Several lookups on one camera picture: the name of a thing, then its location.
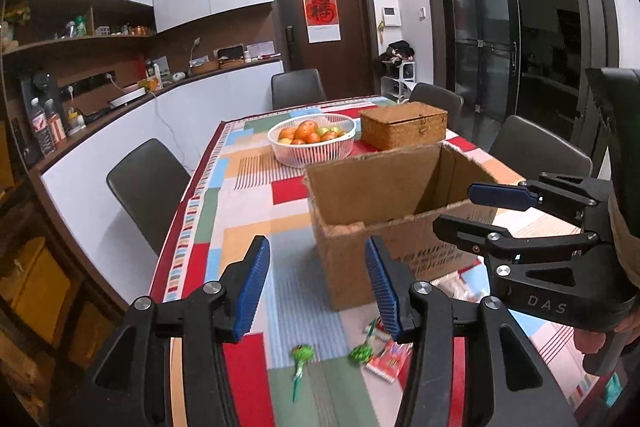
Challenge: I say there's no person right hand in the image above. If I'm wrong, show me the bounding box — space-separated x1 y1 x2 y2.
574 310 640 355

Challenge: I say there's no red panda snack packet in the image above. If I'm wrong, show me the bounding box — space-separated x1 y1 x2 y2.
366 339 412 384

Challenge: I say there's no green lollipop right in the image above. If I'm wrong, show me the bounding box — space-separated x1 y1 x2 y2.
348 319 378 365

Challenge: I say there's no green lollipop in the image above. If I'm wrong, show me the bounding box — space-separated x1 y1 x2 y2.
348 319 378 365
291 343 314 402

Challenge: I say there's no grey chair right near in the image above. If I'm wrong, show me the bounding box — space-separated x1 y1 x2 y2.
489 115 592 179

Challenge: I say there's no grey chair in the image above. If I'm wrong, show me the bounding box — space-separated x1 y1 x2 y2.
106 139 191 256
409 82 464 134
489 115 592 179

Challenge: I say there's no green lollipop left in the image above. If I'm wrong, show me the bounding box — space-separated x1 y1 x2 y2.
291 343 314 402

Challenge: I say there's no colourful patchwork tablecloth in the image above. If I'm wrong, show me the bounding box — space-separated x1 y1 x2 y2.
148 94 626 427

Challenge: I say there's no brown cardboard box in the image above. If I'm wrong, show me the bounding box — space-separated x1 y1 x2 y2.
304 142 496 311

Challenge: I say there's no grey chair left side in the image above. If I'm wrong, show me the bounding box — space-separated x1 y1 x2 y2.
106 139 191 256

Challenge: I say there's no woven wicker basket box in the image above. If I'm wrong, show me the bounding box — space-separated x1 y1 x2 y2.
360 102 448 150

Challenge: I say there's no grey chair right far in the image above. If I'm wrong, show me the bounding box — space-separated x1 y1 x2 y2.
409 82 464 134

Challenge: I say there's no white fruit basket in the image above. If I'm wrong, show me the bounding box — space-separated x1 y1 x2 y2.
268 113 357 168

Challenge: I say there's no dark brown entrance door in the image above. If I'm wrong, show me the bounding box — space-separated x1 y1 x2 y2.
274 0 378 100

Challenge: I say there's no grey chair far end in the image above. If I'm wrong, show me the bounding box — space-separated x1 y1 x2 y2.
271 68 326 109

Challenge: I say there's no plastic water bottle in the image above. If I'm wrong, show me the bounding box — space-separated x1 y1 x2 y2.
30 98 55 157

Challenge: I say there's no red fu door poster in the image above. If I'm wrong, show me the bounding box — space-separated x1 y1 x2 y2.
303 0 342 44

